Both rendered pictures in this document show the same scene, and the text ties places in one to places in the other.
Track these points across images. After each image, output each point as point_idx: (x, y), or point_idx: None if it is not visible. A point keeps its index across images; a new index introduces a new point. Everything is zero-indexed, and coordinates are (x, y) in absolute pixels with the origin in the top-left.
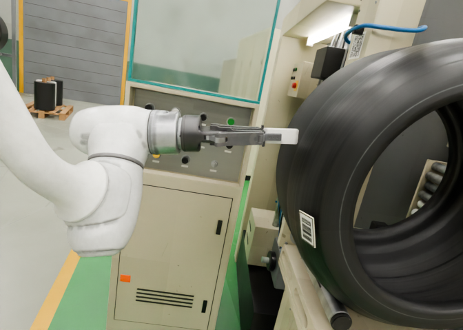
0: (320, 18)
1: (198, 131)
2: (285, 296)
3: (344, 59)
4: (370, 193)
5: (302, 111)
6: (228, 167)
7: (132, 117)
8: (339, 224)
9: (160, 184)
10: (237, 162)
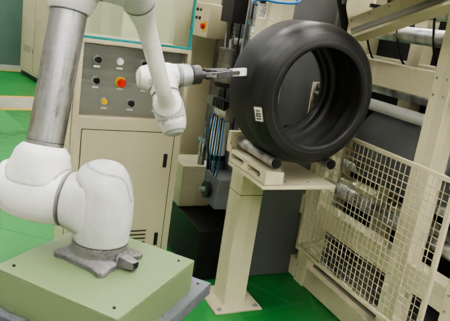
0: None
1: (203, 73)
2: (230, 198)
3: (249, 7)
4: (280, 113)
5: (244, 57)
6: None
7: (172, 68)
8: (272, 109)
9: (112, 127)
10: None
